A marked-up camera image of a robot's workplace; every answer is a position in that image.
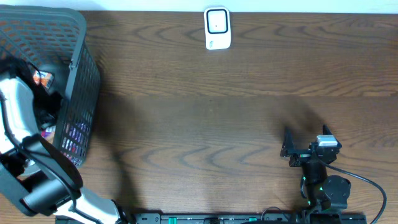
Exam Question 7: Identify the purple snack packet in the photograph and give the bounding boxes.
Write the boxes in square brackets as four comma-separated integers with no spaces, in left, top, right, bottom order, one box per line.
[40,122,90,167]

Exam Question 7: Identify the small orange juice carton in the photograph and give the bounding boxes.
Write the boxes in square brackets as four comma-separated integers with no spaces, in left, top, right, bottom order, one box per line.
[33,70,55,95]

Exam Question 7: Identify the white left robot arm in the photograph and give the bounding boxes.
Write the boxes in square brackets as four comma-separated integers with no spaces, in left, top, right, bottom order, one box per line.
[1,57,134,223]

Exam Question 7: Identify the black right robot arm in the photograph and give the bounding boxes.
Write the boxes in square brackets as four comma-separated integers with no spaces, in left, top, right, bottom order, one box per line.
[280,125,351,212]

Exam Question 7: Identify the white barcode scanner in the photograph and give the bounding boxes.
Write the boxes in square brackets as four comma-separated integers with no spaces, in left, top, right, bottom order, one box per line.
[203,7,231,50]

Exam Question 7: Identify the grey plastic basket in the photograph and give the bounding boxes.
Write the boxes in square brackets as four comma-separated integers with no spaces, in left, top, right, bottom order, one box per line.
[0,4,101,217]

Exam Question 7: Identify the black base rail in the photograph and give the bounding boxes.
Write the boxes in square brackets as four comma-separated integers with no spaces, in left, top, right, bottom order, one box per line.
[134,212,367,224]

